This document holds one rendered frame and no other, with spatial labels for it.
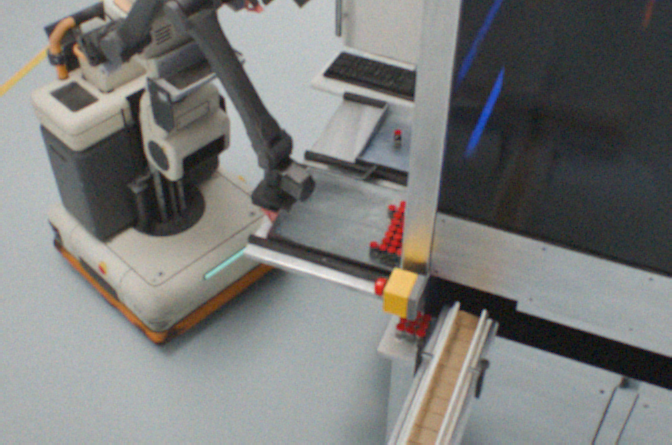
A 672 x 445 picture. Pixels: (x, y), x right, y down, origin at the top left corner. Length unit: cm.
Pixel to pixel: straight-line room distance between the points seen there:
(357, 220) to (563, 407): 66
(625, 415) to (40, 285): 214
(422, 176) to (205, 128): 105
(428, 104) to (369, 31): 127
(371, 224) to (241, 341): 102
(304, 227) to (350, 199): 15
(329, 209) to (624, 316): 79
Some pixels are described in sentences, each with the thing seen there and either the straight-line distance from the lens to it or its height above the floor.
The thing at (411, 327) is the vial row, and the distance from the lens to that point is 189.
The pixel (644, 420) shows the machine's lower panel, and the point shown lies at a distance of 208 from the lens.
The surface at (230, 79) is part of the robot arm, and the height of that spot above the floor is 133.
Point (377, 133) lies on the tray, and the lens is 241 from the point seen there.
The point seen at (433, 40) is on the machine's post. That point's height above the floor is 160.
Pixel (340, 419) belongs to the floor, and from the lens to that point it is 284.
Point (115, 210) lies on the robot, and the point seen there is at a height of 40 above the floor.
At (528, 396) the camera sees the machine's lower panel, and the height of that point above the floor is 69.
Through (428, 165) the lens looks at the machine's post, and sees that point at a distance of 166.
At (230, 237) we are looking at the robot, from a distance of 297.
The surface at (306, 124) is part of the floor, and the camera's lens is 384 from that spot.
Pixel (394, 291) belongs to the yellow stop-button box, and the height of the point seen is 103.
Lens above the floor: 242
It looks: 44 degrees down
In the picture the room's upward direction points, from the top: straight up
